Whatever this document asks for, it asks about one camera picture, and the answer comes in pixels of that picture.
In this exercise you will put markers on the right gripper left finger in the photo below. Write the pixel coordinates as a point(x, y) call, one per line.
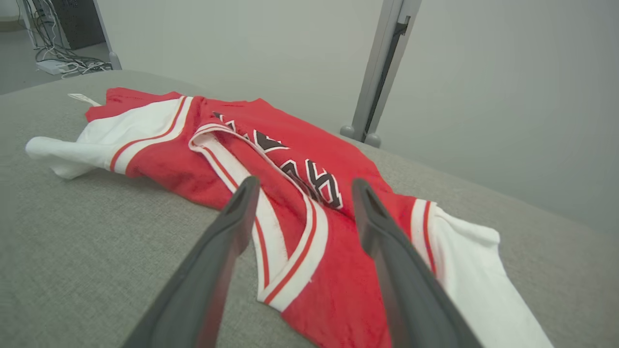
point(203, 285)

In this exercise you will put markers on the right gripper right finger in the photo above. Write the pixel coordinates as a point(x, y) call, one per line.
point(406, 275)

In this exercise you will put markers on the red white basketball jersey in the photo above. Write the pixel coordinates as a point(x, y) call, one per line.
point(169, 164)

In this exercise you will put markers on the white power strip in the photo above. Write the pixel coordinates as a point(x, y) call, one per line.
point(48, 67)

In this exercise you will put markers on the grey partition post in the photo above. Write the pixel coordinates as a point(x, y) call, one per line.
point(109, 43)
point(411, 8)
point(375, 72)

